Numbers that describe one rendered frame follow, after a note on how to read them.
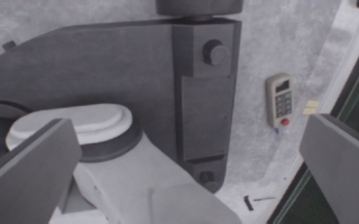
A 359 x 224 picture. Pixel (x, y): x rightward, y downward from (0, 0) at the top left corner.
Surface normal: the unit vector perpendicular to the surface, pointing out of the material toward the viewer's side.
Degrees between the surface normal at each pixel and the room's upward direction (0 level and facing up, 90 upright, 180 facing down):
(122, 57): 0
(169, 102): 0
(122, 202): 90
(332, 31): 0
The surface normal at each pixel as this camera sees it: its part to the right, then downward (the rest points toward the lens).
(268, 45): 0.18, 0.48
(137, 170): -0.04, -0.87
